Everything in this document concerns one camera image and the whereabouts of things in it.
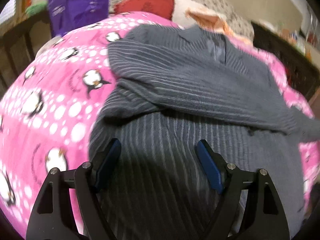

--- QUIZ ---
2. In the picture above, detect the green basket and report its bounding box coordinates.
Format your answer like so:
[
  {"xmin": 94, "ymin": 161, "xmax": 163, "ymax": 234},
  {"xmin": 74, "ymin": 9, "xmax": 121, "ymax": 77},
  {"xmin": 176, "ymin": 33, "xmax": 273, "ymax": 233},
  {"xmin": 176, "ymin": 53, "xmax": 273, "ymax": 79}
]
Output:
[{"xmin": 25, "ymin": 2, "xmax": 47, "ymax": 17}]

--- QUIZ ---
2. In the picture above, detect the dark wooden side table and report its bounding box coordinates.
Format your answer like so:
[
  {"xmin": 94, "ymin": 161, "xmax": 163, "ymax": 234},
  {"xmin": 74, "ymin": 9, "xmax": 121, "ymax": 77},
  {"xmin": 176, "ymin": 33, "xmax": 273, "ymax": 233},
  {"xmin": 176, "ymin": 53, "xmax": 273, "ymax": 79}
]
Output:
[{"xmin": 1, "ymin": 10, "xmax": 52, "ymax": 92}]

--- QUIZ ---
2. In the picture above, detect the white pillow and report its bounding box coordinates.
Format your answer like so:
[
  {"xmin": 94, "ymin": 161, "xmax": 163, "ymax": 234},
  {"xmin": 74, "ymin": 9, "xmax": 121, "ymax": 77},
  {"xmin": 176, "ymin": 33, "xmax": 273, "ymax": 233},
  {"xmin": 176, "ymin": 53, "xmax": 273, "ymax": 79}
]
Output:
[{"xmin": 172, "ymin": 0, "xmax": 227, "ymax": 28}]

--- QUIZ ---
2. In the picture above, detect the orange fringed scarf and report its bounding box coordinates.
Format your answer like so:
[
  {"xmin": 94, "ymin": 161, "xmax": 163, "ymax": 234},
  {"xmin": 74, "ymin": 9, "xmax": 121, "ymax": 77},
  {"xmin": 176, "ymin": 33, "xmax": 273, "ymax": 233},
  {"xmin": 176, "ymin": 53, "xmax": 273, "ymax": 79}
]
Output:
[{"xmin": 185, "ymin": 7, "xmax": 253, "ymax": 46}]

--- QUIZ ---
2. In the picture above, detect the purple tote bag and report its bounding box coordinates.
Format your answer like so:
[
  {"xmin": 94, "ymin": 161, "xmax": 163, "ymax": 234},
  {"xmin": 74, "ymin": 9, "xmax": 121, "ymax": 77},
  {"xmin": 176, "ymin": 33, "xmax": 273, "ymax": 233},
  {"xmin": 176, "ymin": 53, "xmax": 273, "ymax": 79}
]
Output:
[{"xmin": 47, "ymin": 0, "xmax": 110, "ymax": 36}]

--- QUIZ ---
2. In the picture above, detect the red pillow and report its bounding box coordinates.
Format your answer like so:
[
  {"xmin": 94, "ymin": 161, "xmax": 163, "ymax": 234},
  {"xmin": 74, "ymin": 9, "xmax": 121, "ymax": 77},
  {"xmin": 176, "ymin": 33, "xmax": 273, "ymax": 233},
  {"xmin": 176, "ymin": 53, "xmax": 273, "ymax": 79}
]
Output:
[{"xmin": 114, "ymin": 0, "xmax": 175, "ymax": 20}]

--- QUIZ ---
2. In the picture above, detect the grey striped garment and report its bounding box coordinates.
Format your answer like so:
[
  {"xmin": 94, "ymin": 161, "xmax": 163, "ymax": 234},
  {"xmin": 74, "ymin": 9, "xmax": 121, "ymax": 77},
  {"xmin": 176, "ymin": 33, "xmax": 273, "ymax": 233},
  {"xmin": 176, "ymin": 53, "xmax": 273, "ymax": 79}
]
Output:
[{"xmin": 89, "ymin": 24, "xmax": 319, "ymax": 239}]

